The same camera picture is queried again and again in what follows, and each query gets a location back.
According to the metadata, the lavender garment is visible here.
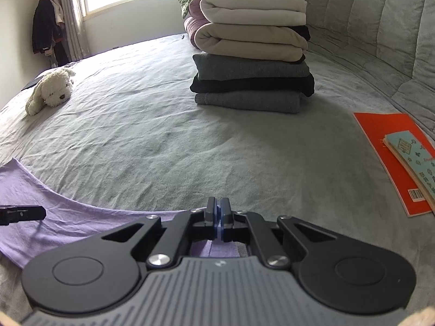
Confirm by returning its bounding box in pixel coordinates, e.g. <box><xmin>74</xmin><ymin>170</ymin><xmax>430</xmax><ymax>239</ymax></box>
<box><xmin>0</xmin><ymin>157</ymin><xmax>250</xmax><ymax>269</ymax></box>

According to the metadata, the folded beige garment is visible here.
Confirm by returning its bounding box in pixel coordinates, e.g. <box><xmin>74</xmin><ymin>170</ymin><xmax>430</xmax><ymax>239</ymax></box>
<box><xmin>194</xmin><ymin>23</ymin><xmax>309</xmax><ymax>63</ymax></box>

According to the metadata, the folded white garment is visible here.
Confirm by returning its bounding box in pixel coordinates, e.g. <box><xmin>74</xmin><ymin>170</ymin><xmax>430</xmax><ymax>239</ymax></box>
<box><xmin>200</xmin><ymin>0</ymin><xmax>308</xmax><ymax>27</ymax></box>

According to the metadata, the white plush dog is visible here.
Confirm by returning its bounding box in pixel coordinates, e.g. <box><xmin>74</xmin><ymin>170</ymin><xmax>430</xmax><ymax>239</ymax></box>
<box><xmin>25</xmin><ymin>67</ymin><xmax>76</xmax><ymax>116</ymax></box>

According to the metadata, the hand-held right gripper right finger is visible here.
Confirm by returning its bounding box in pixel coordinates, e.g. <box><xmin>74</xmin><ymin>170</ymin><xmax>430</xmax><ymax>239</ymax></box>
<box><xmin>220</xmin><ymin>197</ymin><xmax>340</xmax><ymax>269</ymax></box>

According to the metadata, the folded black garment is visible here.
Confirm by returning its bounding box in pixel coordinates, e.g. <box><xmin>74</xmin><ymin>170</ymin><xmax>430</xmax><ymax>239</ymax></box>
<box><xmin>190</xmin><ymin>73</ymin><xmax>315</xmax><ymax>97</ymax></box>

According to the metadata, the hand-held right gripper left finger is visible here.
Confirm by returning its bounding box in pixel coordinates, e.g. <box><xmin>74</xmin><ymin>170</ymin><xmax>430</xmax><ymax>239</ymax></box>
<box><xmin>102</xmin><ymin>197</ymin><xmax>221</xmax><ymax>268</ymax></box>

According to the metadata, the grey patterned curtain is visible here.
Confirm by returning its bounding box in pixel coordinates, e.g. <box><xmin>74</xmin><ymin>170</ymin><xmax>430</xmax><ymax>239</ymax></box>
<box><xmin>49</xmin><ymin>0</ymin><xmax>91</xmax><ymax>63</ymax></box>

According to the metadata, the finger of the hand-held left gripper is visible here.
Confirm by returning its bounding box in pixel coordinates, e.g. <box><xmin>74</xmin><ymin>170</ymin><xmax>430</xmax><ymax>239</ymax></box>
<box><xmin>0</xmin><ymin>205</ymin><xmax>46</xmax><ymax>225</ymax></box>

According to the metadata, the dark flat device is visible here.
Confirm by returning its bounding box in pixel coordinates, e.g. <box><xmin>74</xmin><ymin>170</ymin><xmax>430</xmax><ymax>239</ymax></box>
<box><xmin>20</xmin><ymin>78</ymin><xmax>45</xmax><ymax>92</ymax></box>

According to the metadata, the grey quilted headboard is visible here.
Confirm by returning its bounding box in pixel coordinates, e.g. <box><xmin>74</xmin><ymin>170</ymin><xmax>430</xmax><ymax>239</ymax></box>
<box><xmin>299</xmin><ymin>0</ymin><xmax>435</xmax><ymax>143</ymax></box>

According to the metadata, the teal patterned booklet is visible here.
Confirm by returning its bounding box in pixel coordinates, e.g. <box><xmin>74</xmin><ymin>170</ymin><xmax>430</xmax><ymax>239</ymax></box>
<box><xmin>384</xmin><ymin>131</ymin><xmax>435</xmax><ymax>213</ymax></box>

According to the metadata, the maroon folded comforter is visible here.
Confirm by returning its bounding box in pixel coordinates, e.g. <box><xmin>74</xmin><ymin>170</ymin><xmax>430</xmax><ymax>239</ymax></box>
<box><xmin>184</xmin><ymin>0</ymin><xmax>282</xmax><ymax>49</ymax></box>

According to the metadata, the orange book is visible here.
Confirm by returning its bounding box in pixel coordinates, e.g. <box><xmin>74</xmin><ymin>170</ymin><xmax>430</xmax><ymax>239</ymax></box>
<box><xmin>352</xmin><ymin>112</ymin><xmax>434</xmax><ymax>218</ymax></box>

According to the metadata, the hanging dark jacket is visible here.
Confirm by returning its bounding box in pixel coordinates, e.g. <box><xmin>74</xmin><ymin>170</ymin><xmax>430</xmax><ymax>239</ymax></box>
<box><xmin>32</xmin><ymin>0</ymin><xmax>65</xmax><ymax>55</ymax></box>

